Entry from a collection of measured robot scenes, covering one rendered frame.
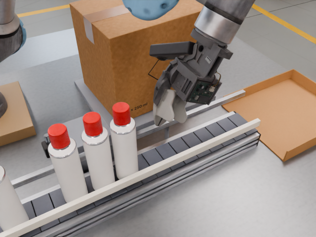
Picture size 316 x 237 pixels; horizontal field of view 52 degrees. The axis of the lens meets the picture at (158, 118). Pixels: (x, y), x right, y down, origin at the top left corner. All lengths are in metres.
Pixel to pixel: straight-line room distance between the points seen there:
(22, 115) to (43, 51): 0.42
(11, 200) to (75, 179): 0.12
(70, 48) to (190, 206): 0.82
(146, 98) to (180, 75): 0.31
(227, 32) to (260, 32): 2.77
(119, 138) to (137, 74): 0.26
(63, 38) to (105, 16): 0.57
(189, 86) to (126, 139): 0.16
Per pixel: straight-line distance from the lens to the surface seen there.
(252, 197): 0.82
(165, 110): 0.64
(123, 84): 0.85
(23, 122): 0.97
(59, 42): 1.39
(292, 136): 0.98
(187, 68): 0.59
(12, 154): 0.95
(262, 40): 3.21
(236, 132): 0.83
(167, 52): 0.65
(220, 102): 0.83
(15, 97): 1.08
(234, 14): 0.58
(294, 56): 3.06
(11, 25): 0.97
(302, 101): 1.12
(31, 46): 1.40
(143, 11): 0.47
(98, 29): 0.81
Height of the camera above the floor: 1.48
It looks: 42 degrees down
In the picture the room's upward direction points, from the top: straight up
